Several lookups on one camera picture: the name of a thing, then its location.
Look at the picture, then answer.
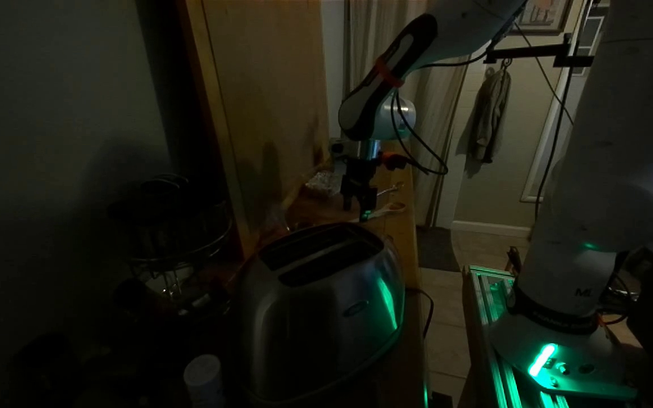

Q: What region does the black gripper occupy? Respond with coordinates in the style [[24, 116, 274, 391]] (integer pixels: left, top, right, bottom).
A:
[[337, 154, 380, 215]]

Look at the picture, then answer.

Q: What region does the metal robot base stand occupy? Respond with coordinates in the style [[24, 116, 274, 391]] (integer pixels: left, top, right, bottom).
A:
[[460, 262, 647, 408]]

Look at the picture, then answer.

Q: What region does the metal spoon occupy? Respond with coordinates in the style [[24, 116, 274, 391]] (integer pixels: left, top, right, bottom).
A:
[[374, 184, 403, 205]]

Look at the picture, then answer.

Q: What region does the white patterned plastic packet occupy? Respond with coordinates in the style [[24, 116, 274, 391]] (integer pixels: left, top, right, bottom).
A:
[[304, 168, 346, 200]]

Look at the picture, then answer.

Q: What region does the beige curtain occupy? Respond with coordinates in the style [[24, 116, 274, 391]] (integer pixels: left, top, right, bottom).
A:
[[345, 0, 469, 231]]

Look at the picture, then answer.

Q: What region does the silver toaster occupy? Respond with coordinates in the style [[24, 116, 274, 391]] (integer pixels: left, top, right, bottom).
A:
[[233, 221, 410, 408]]

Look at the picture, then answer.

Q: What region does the hanging grey cloth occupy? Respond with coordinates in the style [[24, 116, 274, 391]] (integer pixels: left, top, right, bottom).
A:
[[465, 66, 515, 172]]

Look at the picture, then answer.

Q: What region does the white bottle cap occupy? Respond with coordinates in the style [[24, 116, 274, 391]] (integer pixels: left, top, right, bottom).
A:
[[181, 353, 227, 408]]

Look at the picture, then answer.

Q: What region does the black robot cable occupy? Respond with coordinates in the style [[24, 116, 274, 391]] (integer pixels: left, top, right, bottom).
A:
[[387, 88, 452, 180]]

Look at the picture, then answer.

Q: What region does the black toaster cord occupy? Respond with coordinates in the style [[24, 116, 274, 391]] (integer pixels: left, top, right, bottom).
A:
[[403, 284, 437, 344]]

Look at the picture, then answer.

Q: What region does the white rail edge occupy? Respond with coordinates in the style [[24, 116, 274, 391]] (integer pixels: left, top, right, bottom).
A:
[[175, 0, 337, 258]]

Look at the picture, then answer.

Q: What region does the black wall bracket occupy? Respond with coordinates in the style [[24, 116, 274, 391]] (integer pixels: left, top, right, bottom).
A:
[[484, 32, 599, 70]]

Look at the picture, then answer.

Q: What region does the framed wall picture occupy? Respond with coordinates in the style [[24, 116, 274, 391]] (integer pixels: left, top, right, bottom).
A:
[[515, 0, 577, 35]]

